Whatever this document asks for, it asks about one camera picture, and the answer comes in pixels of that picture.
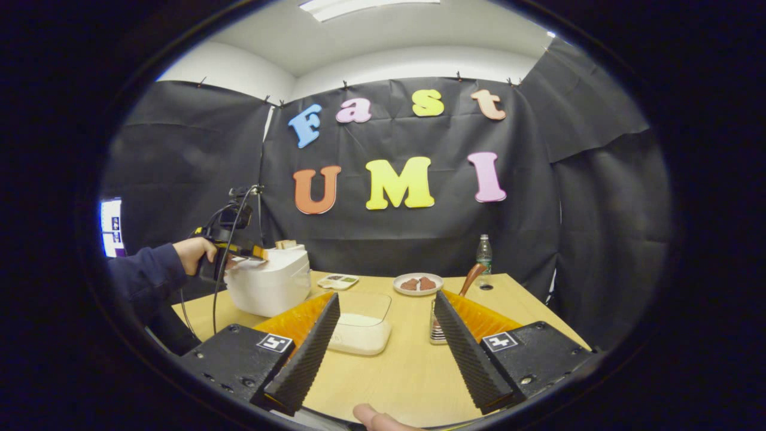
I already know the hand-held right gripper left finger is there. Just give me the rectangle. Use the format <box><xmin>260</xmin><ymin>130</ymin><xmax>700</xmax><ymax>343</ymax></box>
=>
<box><xmin>178</xmin><ymin>292</ymin><xmax>341</xmax><ymax>418</ymax></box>

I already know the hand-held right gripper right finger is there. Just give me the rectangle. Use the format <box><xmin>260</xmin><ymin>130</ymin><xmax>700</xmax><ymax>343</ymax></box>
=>
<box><xmin>433</xmin><ymin>289</ymin><xmax>593</xmax><ymax>415</ymax></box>

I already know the metal wire chopstick holder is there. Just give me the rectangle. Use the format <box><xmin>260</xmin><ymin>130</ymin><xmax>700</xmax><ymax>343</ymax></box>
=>
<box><xmin>429</xmin><ymin>299</ymin><xmax>449</xmax><ymax>345</ymax></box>

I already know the white rice cooker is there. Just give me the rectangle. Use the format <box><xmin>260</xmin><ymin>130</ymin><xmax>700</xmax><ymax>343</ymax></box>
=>
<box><xmin>224</xmin><ymin>244</ymin><xmax>312</xmax><ymax>318</ymax></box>

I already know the brown wooden spoon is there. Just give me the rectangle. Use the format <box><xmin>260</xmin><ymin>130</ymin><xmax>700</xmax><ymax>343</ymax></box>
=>
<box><xmin>458</xmin><ymin>263</ymin><xmax>488</xmax><ymax>297</ymax></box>

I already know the clear plastic container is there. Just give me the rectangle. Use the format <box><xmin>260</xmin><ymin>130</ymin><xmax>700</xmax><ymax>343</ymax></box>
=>
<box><xmin>326</xmin><ymin>292</ymin><xmax>393</xmax><ymax>357</ymax></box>

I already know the white divided grain tray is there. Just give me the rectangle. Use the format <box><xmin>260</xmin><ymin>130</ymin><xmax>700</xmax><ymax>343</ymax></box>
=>
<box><xmin>317</xmin><ymin>274</ymin><xmax>360</xmax><ymax>291</ymax></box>

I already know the white round plate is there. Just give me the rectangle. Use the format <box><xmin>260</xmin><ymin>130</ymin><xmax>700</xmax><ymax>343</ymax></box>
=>
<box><xmin>393</xmin><ymin>272</ymin><xmax>445</xmax><ymax>296</ymax></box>

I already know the clear plastic water bottle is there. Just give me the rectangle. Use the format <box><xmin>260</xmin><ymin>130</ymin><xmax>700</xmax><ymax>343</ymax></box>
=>
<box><xmin>476</xmin><ymin>234</ymin><xmax>493</xmax><ymax>276</ymax></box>

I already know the computer monitor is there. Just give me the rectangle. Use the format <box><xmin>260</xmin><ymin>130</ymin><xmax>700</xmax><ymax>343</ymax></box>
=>
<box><xmin>100</xmin><ymin>199</ymin><xmax>127</xmax><ymax>259</ymax></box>

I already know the black backdrop cloth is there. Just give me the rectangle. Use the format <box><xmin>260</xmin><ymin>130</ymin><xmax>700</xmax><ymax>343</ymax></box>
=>
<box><xmin>99</xmin><ymin>36</ymin><xmax>672</xmax><ymax>354</ymax></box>

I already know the black cable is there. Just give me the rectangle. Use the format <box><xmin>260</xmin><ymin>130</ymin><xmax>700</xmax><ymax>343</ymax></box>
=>
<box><xmin>212</xmin><ymin>186</ymin><xmax>259</xmax><ymax>337</ymax></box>

